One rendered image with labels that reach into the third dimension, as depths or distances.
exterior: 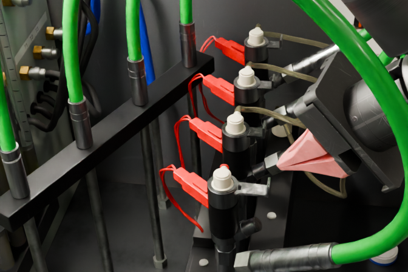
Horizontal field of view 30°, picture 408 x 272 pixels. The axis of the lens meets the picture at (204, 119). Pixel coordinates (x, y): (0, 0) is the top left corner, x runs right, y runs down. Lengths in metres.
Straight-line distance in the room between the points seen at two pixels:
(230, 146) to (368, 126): 0.21
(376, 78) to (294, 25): 0.51
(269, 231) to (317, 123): 0.30
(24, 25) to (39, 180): 0.23
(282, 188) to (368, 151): 0.34
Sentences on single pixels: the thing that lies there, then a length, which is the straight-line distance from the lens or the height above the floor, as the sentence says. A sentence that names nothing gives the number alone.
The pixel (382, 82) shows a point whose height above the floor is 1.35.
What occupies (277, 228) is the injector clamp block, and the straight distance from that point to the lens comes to 0.87.
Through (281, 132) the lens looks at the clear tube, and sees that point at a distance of 0.98.
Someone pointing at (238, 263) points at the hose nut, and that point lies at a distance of 0.61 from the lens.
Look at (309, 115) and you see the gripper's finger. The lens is 0.58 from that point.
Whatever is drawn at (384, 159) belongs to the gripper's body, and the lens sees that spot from 0.60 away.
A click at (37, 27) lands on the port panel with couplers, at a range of 0.97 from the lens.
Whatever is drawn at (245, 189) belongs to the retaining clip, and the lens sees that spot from 0.68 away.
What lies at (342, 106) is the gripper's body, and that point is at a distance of 0.59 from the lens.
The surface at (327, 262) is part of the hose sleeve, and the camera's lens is 0.55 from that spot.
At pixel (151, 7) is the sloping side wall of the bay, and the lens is 0.96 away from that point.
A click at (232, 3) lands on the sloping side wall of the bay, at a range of 0.94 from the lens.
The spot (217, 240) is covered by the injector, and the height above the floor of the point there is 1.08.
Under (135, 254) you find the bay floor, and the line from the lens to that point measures 1.05.
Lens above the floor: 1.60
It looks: 38 degrees down
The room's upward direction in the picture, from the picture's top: 3 degrees counter-clockwise
